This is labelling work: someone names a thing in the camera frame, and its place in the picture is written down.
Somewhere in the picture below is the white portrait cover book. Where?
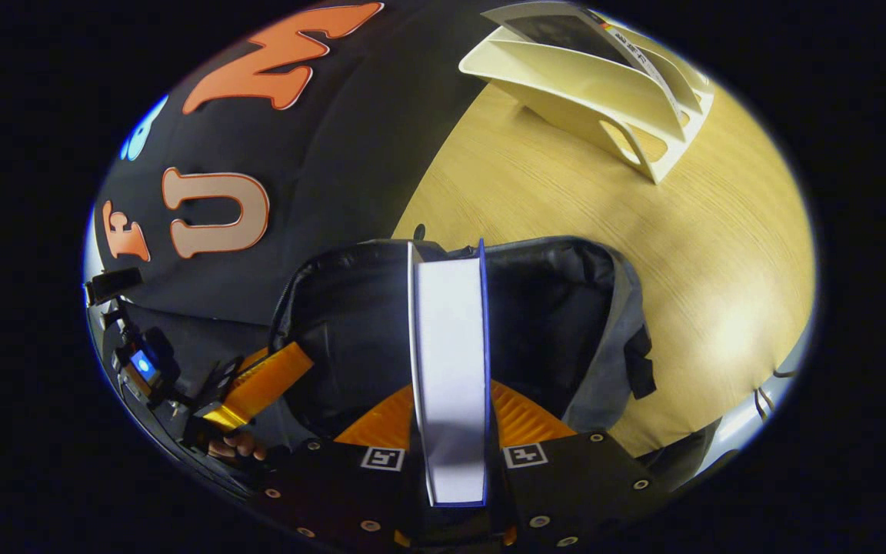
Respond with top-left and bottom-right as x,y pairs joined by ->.
481,2 -> 682,116

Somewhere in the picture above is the grey schoolbag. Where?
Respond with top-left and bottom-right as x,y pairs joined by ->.
270,236 -> 658,455

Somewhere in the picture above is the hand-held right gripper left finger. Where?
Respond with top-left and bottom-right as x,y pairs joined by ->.
247,383 -> 435,552

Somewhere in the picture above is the white bookshelf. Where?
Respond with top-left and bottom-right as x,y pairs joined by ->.
458,2 -> 715,185

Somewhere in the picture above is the blue cover book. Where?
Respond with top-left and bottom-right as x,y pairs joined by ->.
408,239 -> 490,509

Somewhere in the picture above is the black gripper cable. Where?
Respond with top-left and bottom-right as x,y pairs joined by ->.
754,369 -> 798,418

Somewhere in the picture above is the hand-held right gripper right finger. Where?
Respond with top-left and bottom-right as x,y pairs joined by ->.
488,379 -> 672,552

